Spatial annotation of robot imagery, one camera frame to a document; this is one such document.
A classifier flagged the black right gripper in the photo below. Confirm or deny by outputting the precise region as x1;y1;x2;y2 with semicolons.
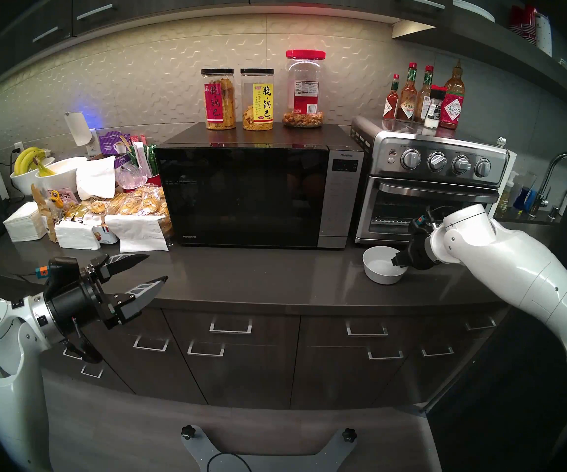
391;229;442;271

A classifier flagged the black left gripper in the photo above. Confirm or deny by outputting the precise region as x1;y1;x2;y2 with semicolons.
45;253;169;335

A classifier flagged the small white bowl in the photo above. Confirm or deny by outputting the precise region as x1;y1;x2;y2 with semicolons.
362;246;409;285

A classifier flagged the black silver microwave oven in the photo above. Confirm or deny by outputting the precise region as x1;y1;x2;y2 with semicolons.
158;122;365;249

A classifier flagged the white plate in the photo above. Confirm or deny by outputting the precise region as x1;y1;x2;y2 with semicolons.
453;0;495;23

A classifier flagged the large white tissue sheet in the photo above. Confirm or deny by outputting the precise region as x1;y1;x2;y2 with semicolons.
104;214;170;253

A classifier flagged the white box tricolour mark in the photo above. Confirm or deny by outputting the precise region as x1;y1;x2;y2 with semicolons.
92;224;119;244

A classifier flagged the small white tissue pack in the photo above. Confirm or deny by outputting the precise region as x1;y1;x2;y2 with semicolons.
55;219;103;250

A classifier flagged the basket of wrapped cakes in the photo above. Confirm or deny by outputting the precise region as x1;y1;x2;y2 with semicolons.
65;185;173;240

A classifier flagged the crumpled white paper napkin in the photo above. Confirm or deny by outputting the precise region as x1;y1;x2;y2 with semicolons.
76;155;117;201

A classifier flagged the stainless steel toaster oven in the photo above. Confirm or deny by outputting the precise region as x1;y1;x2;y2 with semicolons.
350;116;510;245

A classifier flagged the white napkin stack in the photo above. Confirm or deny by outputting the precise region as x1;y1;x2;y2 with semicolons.
2;202;48;243

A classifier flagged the clear soap bottle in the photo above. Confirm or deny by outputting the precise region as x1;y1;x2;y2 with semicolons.
499;174;519;218

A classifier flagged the bunch of drink sachets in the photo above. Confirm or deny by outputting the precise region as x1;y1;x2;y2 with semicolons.
127;134;159;177

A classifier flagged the large white bowl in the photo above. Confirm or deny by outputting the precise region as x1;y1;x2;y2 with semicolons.
35;156;88;197

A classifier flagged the white fruit bowl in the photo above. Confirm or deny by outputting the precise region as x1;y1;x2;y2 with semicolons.
10;157;55;196

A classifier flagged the black lid spice shaker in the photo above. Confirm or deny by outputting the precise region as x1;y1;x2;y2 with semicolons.
423;85;447;129

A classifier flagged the brown hot sauce bottle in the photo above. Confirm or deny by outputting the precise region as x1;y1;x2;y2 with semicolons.
396;62;419;122

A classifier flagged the small red hot sauce bottle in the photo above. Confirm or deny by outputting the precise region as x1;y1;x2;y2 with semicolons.
383;74;400;121

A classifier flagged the bunch of yellow bananas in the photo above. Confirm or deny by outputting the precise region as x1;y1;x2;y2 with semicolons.
13;147;56;177

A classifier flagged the large Tabasco sauce bottle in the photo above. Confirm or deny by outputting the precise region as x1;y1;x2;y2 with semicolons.
439;60;466;130

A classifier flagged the green hot sauce bottle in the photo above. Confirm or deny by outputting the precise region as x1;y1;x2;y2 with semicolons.
414;65;434;124

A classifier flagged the chrome sink faucet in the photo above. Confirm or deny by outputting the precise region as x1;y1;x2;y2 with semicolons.
529;152;567;221

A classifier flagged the clear jar red lid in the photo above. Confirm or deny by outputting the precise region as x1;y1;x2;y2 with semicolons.
282;49;327;128

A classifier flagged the snack jar pink label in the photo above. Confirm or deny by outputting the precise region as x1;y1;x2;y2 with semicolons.
201;68;237;130

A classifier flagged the snack jar yellow label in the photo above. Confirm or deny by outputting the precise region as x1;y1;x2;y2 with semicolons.
240;68;275;131

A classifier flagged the stack of red cups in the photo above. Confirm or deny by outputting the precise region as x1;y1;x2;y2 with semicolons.
509;5;538;45

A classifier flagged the white can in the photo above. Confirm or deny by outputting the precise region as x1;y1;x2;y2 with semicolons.
535;13;553;58

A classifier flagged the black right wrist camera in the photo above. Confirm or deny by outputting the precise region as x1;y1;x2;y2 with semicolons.
408;206;439;236

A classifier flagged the white wall night light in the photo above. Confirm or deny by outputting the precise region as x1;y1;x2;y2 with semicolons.
64;112;92;147

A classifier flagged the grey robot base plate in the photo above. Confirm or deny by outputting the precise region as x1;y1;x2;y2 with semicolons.
181;425;358;472

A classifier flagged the dark wall shelf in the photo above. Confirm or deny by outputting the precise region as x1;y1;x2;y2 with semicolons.
392;0;567;115

